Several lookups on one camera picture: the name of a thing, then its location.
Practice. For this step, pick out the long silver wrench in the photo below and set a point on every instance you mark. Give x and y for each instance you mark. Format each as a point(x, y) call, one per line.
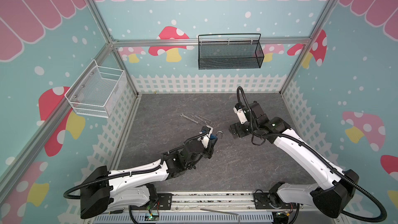
point(190, 119)

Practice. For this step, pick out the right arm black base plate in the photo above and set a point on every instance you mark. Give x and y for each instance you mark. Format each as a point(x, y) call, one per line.
point(265, 200)

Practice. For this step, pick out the grey metal hex key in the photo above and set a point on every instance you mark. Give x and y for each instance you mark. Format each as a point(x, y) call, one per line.
point(222, 212)

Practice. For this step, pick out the right green circuit board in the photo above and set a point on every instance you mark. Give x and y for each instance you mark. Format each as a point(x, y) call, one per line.
point(283, 214)

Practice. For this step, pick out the black mesh wall basket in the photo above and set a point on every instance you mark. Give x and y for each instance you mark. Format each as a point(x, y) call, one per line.
point(230, 51)

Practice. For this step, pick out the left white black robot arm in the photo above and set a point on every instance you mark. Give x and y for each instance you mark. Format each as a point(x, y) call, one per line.
point(112, 191)

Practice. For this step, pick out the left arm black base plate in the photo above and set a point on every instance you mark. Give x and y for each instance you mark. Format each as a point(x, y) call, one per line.
point(160, 202)

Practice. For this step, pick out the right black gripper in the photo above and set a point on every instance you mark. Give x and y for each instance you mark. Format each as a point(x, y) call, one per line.
point(238, 129)

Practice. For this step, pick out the green circuit board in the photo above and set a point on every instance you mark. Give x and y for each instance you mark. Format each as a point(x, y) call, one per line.
point(151, 217)
point(283, 214)

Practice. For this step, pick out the left green circuit board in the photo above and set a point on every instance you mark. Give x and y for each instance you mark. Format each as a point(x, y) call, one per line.
point(151, 217)

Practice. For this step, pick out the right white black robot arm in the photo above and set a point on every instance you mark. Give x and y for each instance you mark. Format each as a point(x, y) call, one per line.
point(333, 188)

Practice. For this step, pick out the short silver wrench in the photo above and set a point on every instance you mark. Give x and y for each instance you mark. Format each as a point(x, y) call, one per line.
point(201, 118)

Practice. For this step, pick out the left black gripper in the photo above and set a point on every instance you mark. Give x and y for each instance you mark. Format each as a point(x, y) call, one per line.
point(210, 149)

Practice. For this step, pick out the blue padlock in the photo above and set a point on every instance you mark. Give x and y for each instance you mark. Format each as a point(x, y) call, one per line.
point(218, 135)

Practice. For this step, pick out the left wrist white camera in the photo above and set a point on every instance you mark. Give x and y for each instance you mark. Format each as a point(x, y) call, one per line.
point(206, 138)

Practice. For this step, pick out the white mesh wall basket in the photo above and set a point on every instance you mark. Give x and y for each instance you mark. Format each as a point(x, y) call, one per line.
point(97, 91)

